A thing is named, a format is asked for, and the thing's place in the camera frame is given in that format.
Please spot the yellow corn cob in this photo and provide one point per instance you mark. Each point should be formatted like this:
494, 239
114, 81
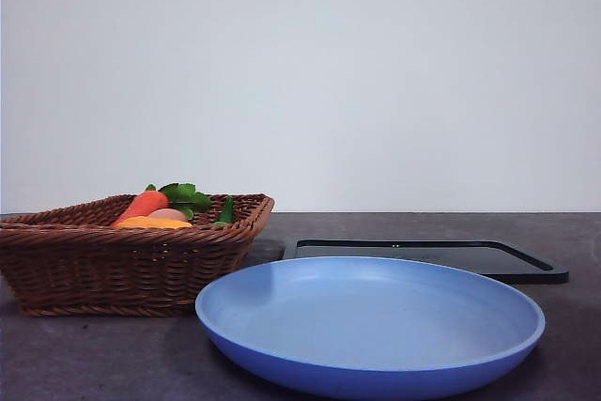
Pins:
150, 222

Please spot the blue round plate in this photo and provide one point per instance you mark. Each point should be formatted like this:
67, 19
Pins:
366, 326

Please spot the brown wicker basket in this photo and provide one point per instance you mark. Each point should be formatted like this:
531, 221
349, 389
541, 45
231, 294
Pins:
117, 269

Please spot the green vegetable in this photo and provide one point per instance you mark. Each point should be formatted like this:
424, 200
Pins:
226, 211

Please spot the brown egg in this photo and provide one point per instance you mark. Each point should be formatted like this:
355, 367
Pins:
169, 214

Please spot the orange carrot with green leaves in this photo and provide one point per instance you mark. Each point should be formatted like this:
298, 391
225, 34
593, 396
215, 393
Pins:
143, 206

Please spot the black rectangular tray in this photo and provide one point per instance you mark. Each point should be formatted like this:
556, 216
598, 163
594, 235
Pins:
516, 260

